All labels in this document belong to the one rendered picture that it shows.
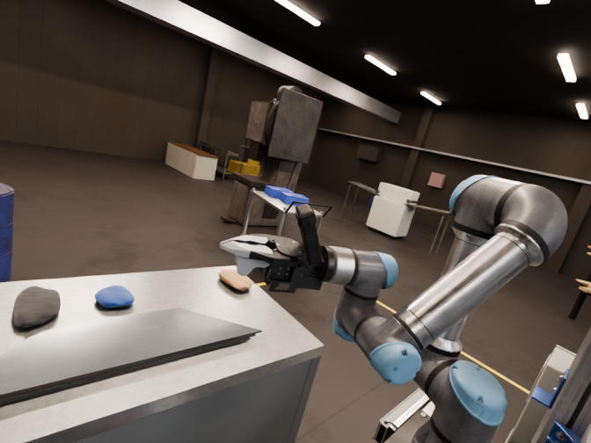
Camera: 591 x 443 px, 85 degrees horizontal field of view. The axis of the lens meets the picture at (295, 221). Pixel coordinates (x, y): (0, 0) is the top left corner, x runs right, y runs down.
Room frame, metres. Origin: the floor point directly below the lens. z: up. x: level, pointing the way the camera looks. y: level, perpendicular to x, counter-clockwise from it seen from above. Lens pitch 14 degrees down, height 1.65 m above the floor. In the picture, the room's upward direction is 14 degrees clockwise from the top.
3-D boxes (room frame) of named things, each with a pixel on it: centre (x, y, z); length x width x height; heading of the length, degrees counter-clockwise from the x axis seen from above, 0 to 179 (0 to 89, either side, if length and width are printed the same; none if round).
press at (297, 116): (5.90, 0.76, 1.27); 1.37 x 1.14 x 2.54; 138
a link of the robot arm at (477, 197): (0.74, -0.42, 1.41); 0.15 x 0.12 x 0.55; 21
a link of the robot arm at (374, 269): (0.65, -0.17, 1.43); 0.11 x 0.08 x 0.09; 111
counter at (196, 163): (9.68, 3.50, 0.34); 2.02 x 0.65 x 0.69; 47
